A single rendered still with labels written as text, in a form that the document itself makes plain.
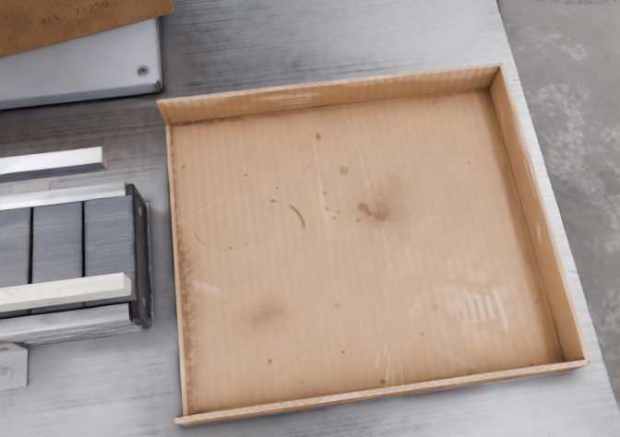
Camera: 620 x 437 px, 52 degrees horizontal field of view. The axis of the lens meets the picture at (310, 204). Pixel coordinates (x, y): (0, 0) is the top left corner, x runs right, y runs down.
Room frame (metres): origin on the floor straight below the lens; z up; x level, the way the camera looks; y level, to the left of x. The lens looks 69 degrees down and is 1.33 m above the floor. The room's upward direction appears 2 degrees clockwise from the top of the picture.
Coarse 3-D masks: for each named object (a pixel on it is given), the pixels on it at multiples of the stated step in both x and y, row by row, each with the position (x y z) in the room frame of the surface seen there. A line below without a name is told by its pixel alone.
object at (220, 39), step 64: (192, 0) 0.41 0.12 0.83; (256, 0) 0.41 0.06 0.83; (320, 0) 0.41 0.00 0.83; (384, 0) 0.42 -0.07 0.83; (448, 0) 0.42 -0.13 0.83; (192, 64) 0.33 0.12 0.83; (256, 64) 0.34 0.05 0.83; (320, 64) 0.34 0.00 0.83; (384, 64) 0.34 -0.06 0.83; (448, 64) 0.34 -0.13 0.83; (512, 64) 0.35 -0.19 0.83; (0, 128) 0.26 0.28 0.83; (64, 128) 0.26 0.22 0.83; (128, 128) 0.26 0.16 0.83; (0, 192) 0.20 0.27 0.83; (64, 384) 0.04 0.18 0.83; (128, 384) 0.04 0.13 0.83; (512, 384) 0.05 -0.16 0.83; (576, 384) 0.06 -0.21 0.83
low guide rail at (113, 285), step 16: (0, 288) 0.09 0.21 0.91; (16, 288) 0.10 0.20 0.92; (32, 288) 0.10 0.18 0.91; (48, 288) 0.10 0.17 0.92; (64, 288) 0.10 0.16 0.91; (80, 288) 0.10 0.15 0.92; (96, 288) 0.10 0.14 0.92; (112, 288) 0.10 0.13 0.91; (128, 288) 0.10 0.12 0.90; (0, 304) 0.08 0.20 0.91; (16, 304) 0.08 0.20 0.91; (32, 304) 0.09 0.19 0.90; (48, 304) 0.09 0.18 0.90
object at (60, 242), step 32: (0, 224) 0.15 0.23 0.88; (32, 224) 0.15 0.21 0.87; (64, 224) 0.15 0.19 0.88; (96, 224) 0.15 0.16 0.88; (128, 224) 0.16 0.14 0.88; (0, 256) 0.13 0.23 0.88; (32, 256) 0.13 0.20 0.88; (64, 256) 0.13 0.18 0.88; (96, 256) 0.13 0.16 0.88; (128, 256) 0.13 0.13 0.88
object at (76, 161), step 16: (0, 160) 0.17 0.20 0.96; (16, 160) 0.17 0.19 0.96; (32, 160) 0.17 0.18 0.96; (48, 160) 0.17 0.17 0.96; (64, 160) 0.17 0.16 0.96; (80, 160) 0.17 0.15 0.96; (96, 160) 0.17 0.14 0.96; (0, 176) 0.16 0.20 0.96; (16, 176) 0.16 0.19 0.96; (32, 176) 0.16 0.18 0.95; (48, 176) 0.16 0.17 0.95
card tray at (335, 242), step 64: (192, 128) 0.26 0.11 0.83; (256, 128) 0.27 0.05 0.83; (320, 128) 0.27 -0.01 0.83; (384, 128) 0.27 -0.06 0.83; (448, 128) 0.27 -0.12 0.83; (512, 128) 0.26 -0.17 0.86; (192, 192) 0.20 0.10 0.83; (256, 192) 0.20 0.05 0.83; (320, 192) 0.21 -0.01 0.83; (384, 192) 0.21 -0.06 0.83; (448, 192) 0.21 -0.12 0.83; (512, 192) 0.21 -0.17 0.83; (192, 256) 0.15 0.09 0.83; (256, 256) 0.15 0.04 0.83; (320, 256) 0.15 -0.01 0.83; (384, 256) 0.15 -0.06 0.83; (448, 256) 0.15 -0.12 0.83; (512, 256) 0.16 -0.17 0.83; (192, 320) 0.09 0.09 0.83; (256, 320) 0.10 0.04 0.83; (320, 320) 0.10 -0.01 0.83; (384, 320) 0.10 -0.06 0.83; (448, 320) 0.10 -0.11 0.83; (512, 320) 0.10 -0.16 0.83; (576, 320) 0.10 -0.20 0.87; (192, 384) 0.04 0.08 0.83; (256, 384) 0.05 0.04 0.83; (320, 384) 0.05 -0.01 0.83; (384, 384) 0.05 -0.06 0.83; (448, 384) 0.05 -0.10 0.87
